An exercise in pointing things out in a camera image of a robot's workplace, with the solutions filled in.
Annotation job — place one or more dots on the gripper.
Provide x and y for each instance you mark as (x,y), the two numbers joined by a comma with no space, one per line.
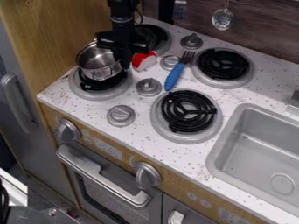
(123,35)

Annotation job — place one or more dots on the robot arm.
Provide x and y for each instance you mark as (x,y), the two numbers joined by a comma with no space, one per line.
(121,10)

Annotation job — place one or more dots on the silver pot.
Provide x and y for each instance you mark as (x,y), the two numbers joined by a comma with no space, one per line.
(97,62)

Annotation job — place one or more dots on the red and white toy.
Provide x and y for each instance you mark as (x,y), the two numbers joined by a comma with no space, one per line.
(143,61)

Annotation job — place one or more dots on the blue fork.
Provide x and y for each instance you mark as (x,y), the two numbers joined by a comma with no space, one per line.
(174,76)

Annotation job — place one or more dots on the blue tool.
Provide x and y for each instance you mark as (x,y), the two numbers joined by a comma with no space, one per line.
(180,9)

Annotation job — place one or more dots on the toy stove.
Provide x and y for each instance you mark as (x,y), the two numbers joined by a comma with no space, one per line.
(187,110)

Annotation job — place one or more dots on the silver strainer spoon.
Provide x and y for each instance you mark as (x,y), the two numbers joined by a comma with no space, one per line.
(222,18)

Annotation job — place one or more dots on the grey toy fridge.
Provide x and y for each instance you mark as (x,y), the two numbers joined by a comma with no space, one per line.
(23,116)

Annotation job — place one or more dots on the toy sink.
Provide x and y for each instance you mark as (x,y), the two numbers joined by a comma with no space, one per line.
(259,157)

